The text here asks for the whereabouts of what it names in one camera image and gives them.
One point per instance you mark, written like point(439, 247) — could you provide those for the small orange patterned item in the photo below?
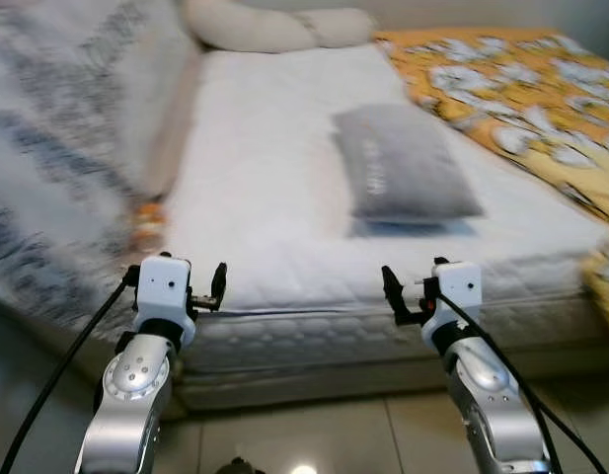
point(149, 225)

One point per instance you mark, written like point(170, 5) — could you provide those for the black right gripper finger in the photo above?
point(391, 288)

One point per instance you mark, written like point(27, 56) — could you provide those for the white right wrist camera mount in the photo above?
point(460, 286)

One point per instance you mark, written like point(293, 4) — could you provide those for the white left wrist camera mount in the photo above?
point(164, 284)

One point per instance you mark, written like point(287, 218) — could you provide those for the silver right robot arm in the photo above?
point(492, 395)

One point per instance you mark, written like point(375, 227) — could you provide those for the dark robot foot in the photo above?
point(239, 467)

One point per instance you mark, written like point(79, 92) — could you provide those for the white quilted mattress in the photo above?
point(274, 178)

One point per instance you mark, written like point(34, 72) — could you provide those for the beige long bolster cushion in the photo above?
point(255, 25)

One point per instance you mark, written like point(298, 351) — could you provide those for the yellow egg cartoon blanket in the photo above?
point(511, 89)

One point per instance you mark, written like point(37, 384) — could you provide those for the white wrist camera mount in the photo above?
point(460, 286)
point(164, 284)

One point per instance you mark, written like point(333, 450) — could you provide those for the grey plush pillow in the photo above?
point(403, 163)

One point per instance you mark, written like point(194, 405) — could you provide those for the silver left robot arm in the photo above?
point(126, 395)

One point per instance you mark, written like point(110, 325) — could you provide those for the beige bed base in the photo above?
point(334, 390)

